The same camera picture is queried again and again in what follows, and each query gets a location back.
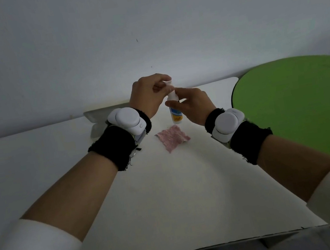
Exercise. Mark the person's left forearm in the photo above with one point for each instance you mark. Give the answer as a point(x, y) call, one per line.
point(75, 195)

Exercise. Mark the white spray bottle yellow label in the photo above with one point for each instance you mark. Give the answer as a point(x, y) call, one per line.
point(175, 113)

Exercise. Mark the green round table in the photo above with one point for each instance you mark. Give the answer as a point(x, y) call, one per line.
point(303, 106)

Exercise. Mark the white wrist tracker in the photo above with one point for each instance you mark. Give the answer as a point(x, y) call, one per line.
point(228, 123)
point(128, 120)

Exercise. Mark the white flat board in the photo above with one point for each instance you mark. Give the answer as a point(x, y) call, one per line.
point(100, 115)

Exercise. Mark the person's right thumb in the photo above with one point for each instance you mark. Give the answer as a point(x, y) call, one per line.
point(182, 103)

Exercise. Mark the person's right hand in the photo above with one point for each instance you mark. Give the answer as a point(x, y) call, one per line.
point(196, 107)

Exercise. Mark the person's left thumb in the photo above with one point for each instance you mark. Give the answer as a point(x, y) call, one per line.
point(160, 87)

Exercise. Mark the person's left hand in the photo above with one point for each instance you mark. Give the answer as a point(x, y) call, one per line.
point(144, 95)

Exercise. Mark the clear bottle cap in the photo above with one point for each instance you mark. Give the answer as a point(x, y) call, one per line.
point(168, 83)

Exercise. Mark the person's right forearm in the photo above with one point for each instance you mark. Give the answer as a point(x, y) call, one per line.
point(295, 167)

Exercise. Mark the black wristband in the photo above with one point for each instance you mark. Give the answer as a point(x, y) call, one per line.
point(250, 142)
point(115, 150)

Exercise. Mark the pink cloth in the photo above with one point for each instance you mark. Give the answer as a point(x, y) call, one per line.
point(173, 137)

